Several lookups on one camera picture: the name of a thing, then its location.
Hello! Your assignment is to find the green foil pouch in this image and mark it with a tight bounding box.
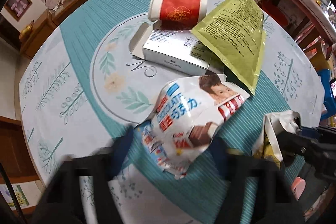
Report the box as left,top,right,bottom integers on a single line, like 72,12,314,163
190,0,267,96

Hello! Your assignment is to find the wooden sideboard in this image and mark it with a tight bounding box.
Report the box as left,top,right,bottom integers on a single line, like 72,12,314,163
19,0,175,58

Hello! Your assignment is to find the light blue printed tablecloth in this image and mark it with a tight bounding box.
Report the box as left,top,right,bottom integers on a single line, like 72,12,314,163
18,0,326,224

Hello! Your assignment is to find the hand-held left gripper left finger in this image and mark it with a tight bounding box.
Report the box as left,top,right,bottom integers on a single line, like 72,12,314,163
31,126,135,224

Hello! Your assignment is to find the silver cardboard box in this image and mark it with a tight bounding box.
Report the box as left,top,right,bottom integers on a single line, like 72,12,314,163
128,22,210,76

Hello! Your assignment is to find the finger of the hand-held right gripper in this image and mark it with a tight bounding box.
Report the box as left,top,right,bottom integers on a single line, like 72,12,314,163
275,126,336,182

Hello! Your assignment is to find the white chocolate wrapper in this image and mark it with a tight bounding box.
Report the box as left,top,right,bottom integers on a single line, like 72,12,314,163
134,74,251,180

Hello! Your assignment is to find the silver wrapper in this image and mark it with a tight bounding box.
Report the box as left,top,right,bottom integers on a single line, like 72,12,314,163
251,110,302,169

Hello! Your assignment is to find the brown wooden door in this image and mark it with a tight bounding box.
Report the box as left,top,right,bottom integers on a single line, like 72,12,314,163
0,115,44,185

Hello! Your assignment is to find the blue plastic stool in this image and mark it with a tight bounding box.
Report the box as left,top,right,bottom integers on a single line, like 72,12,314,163
316,69,336,121

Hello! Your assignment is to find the pink plastic stool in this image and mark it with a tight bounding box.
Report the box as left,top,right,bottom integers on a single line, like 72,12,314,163
291,176,307,200

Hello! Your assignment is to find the red and white paper cup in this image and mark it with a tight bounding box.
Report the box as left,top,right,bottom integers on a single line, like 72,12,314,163
148,0,208,30

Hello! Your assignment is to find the yellow fruit bowl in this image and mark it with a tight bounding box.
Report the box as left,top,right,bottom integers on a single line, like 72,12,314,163
20,20,35,41

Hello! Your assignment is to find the wooden framed picture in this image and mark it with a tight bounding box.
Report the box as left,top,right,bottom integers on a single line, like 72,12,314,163
4,0,33,22

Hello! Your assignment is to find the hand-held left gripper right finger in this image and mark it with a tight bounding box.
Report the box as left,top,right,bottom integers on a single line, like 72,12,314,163
210,137,298,224

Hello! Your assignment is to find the sunflower wall poster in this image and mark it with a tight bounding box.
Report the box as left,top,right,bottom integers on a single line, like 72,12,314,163
0,184,30,209

